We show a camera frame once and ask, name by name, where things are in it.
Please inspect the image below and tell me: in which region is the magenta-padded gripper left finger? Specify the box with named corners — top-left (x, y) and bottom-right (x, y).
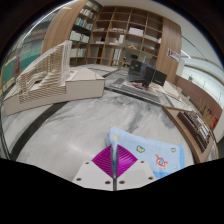
top-left (72, 144), bottom-right (116, 192)

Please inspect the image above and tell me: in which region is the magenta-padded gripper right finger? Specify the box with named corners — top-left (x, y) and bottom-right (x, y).
top-left (115, 145), bottom-right (157, 192)

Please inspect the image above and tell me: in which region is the light blue printed towel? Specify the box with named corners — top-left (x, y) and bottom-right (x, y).
top-left (105, 125), bottom-right (186, 181)

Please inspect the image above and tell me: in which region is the dark brown architectural model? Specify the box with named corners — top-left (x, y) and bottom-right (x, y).
top-left (177, 109), bottom-right (212, 154)

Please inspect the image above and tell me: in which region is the white architectural model on base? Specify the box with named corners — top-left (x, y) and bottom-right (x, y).
top-left (2, 39), bottom-right (106, 117)

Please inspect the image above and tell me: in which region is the small white architectural model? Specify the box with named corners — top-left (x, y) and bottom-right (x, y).
top-left (162, 80), bottom-right (188, 101)

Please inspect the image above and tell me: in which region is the black box display model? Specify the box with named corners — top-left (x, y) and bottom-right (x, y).
top-left (126, 59), bottom-right (168, 89)

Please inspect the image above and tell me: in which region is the bookshelf with teal books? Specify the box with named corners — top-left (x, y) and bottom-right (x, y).
top-left (0, 29), bottom-right (51, 98)

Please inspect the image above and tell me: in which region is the wooden bookshelf with books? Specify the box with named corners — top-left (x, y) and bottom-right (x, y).
top-left (68, 0), bottom-right (103, 67)

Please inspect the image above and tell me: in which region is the wooden cubby shelf unit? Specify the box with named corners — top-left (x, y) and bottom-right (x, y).
top-left (87, 4), bottom-right (164, 69)

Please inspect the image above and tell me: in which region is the wall poster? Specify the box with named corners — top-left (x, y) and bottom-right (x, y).
top-left (167, 48), bottom-right (182, 63)

